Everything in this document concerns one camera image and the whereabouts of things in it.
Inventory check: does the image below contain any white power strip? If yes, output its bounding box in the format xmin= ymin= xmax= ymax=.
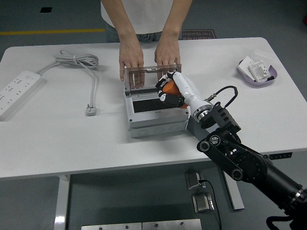
xmin=0 ymin=69 xmax=42 ymax=121

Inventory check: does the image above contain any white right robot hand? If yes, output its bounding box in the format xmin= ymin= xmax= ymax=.
xmin=155 ymin=71 xmax=212 ymax=118

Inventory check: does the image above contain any person's right hand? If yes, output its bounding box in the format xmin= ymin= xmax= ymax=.
xmin=118 ymin=39 xmax=145 ymax=89

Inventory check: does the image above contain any black floor cable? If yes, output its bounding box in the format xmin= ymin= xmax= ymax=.
xmin=199 ymin=179 xmax=223 ymax=230

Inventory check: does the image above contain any person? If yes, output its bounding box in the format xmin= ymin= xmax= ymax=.
xmin=100 ymin=0 xmax=185 ymax=44

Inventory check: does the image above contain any grey electrical enclosure box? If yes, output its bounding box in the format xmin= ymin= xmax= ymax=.
xmin=123 ymin=87 xmax=190 ymax=138

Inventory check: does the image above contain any silver floor socket box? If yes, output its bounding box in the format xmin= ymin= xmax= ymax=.
xmin=191 ymin=193 xmax=215 ymax=215
xmin=185 ymin=169 xmax=207 ymax=191

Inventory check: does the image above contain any grey metal plate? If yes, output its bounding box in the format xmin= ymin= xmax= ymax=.
xmin=142 ymin=218 xmax=202 ymax=230
xmin=81 ymin=222 xmax=142 ymax=230

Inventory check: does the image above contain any dark printed floor sign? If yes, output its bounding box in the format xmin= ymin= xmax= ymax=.
xmin=181 ymin=29 xmax=218 ymax=41

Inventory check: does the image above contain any white switch panel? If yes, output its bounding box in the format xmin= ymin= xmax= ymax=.
xmin=248 ymin=60 xmax=272 ymax=83

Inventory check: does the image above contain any transparent hinged box lid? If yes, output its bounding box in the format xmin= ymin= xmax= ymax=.
xmin=124 ymin=63 xmax=182 ymax=95

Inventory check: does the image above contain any person's left hand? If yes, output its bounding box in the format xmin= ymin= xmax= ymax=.
xmin=154 ymin=38 xmax=181 ymax=80

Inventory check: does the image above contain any purple plastic tray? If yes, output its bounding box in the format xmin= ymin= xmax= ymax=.
xmin=238 ymin=59 xmax=279 ymax=89

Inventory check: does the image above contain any grey cube holder block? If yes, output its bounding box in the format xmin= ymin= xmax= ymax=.
xmin=186 ymin=117 xmax=209 ymax=142

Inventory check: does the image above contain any white power cord with plug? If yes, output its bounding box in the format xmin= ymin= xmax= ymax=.
xmin=35 ymin=48 xmax=100 ymax=117

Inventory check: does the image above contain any black table control panel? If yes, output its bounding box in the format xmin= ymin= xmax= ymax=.
xmin=268 ymin=152 xmax=293 ymax=160

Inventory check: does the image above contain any orange cylindrical battery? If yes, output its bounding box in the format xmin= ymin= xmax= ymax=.
xmin=162 ymin=80 xmax=189 ymax=110

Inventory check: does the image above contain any clear plastic packet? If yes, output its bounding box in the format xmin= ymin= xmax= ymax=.
xmin=250 ymin=49 xmax=274 ymax=67

